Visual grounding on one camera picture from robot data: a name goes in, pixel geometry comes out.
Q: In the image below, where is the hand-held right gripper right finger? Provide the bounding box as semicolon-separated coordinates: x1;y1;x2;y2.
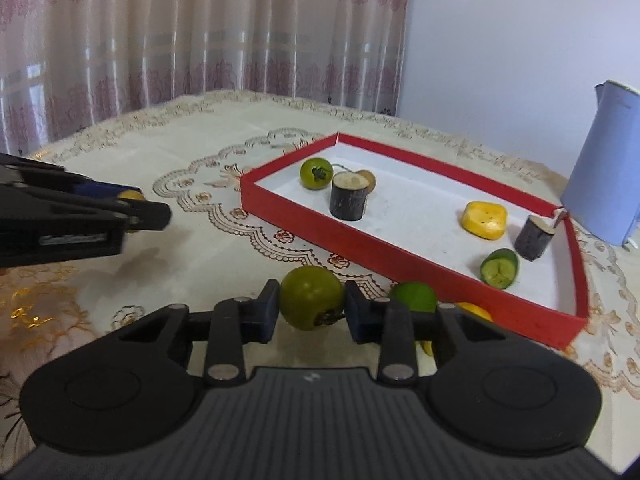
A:
344;280;496;386

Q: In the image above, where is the yellow pepper piece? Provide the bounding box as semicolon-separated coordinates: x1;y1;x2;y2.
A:
460;201;508;241

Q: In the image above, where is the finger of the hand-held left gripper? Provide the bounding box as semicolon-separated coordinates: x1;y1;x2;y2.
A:
0;152;123;197
0;184;172;233

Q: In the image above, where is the green cucumber piece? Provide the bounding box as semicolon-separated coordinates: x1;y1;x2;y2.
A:
480;248;520;290

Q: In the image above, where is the red shallow box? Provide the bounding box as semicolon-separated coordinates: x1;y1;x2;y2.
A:
239;132;591;351

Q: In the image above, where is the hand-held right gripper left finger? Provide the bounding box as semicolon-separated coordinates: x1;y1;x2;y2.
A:
117;279;281;387

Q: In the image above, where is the yellow round fruit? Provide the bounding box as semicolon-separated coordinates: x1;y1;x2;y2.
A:
420;301;494;358

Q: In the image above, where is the pink patterned curtain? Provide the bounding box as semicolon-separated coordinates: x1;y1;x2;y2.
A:
0;0;412;161

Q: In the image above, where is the rounded green fruit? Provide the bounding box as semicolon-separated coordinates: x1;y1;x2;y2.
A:
388;281;440;313

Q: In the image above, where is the small green tomato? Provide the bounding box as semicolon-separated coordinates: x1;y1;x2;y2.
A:
300;157;334;192

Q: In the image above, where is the dark sugarcane piece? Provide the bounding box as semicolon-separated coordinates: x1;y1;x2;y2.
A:
514;214;557;262
330;171;371;222

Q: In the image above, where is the large green tomato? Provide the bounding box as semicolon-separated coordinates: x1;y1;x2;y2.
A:
279;266;347;332

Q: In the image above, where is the small yellow-brown longan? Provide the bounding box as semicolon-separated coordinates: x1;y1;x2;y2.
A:
116;189;146;233

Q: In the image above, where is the blue electric kettle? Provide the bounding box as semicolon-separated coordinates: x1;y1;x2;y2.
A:
560;79;640;248

